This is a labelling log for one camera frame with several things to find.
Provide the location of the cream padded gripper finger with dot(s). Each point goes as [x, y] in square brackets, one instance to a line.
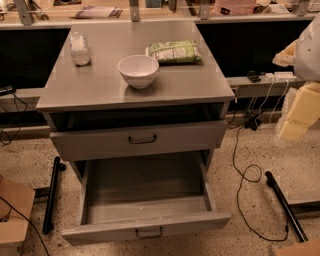
[301, 108]

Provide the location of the grey drawer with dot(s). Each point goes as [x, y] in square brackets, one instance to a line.
[136, 141]
[144, 197]

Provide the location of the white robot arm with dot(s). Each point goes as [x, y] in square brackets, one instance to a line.
[310, 37]

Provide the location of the grey top drawer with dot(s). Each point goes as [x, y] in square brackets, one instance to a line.
[136, 141]

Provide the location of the grey metal drawer cabinet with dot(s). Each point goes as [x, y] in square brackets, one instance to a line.
[96, 97]

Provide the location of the white power strip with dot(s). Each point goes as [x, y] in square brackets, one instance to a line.
[280, 76]

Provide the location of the black power adapter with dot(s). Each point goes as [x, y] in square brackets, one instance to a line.
[253, 123]

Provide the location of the small black device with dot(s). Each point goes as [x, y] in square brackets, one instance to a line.
[253, 76]

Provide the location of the right black floor bar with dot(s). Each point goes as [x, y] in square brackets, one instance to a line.
[271, 182]

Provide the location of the black floor bar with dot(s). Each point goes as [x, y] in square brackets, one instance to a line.
[57, 167]
[271, 182]

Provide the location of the pink box on shelf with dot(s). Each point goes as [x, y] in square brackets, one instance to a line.
[234, 7]

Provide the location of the green chip bag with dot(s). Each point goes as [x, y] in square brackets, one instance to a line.
[174, 52]

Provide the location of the white ceramic bowl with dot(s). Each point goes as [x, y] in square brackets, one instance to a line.
[139, 71]

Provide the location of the magazine on shelf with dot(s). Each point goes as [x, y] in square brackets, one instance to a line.
[92, 12]

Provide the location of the left black floor bar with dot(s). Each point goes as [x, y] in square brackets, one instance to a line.
[57, 167]

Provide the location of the brown cardboard box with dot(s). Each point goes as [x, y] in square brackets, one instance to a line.
[15, 204]

